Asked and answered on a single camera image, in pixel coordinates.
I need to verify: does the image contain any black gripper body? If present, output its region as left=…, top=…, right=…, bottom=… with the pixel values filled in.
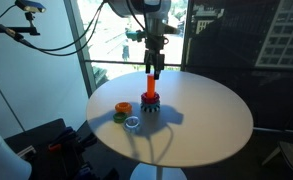
left=142, top=33, right=170, bottom=67

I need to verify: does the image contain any orange stacking peg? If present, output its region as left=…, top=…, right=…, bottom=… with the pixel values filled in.
left=146, top=74, right=156, bottom=99

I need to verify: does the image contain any black and white gear base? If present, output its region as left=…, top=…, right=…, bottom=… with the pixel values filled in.
left=140, top=105, right=160, bottom=114

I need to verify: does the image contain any black equipment cart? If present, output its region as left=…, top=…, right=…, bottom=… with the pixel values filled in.
left=4, top=118, right=120, bottom=180

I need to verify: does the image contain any white chair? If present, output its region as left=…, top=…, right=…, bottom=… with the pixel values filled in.
left=261, top=139, right=293, bottom=180

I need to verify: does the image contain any white rounded plastic housing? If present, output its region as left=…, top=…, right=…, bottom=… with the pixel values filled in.
left=0, top=116, right=33, bottom=180

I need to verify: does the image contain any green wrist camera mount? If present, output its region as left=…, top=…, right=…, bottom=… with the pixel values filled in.
left=124, top=29, right=147, bottom=43

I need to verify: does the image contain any dark window rail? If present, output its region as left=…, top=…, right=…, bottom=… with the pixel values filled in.
left=83, top=58, right=182, bottom=67

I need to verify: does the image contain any orange toy ring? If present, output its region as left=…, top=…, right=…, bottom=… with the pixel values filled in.
left=114, top=101, right=133, bottom=114

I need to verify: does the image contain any green toy ring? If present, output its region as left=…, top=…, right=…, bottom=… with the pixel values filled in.
left=112, top=111, right=129, bottom=124

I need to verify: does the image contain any clear toy ring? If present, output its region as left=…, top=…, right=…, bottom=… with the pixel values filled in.
left=123, top=115, right=142, bottom=133

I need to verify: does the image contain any grey window frame post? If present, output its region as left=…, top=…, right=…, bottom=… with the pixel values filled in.
left=63, top=0, right=97, bottom=98

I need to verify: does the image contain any blue clamp handle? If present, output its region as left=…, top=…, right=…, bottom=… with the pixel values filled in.
left=51, top=126, right=76, bottom=145

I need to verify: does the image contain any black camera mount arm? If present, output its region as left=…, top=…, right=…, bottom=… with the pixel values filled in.
left=0, top=11, right=41, bottom=37

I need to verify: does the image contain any grey and blue stereo camera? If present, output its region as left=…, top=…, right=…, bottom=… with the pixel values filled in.
left=15, top=0, right=47, bottom=14

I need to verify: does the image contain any black camera cable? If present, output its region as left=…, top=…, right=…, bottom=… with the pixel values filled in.
left=0, top=3, right=18, bottom=18

